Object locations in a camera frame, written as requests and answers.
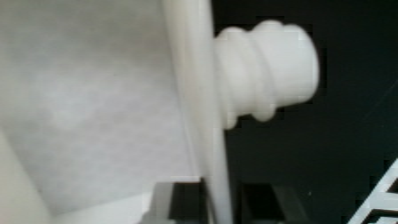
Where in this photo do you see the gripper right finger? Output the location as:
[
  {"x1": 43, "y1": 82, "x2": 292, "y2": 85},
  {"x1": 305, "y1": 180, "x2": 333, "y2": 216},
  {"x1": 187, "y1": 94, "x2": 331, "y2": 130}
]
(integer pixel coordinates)
[{"x1": 241, "y1": 183, "x2": 315, "y2": 224}]

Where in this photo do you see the white cabinet door panel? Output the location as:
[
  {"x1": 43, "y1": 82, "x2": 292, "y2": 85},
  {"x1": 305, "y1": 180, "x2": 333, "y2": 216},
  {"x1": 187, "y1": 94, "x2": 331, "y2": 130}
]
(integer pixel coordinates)
[{"x1": 347, "y1": 159, "x2": 398, "y2": 224}]

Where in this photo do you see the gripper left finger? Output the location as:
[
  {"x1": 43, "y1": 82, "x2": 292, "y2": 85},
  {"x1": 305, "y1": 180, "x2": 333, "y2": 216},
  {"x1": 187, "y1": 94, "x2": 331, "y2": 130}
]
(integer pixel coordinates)
[{"x1": 152, "y1": 182, "x2": 209, "y2": 224}]

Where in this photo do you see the white cabinet body box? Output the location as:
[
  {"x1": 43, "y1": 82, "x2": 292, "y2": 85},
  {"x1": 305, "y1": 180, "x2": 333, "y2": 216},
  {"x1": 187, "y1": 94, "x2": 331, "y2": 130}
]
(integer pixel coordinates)
[{"x1": 0, "y1": 0, "x2": 321, "y2": 224}]

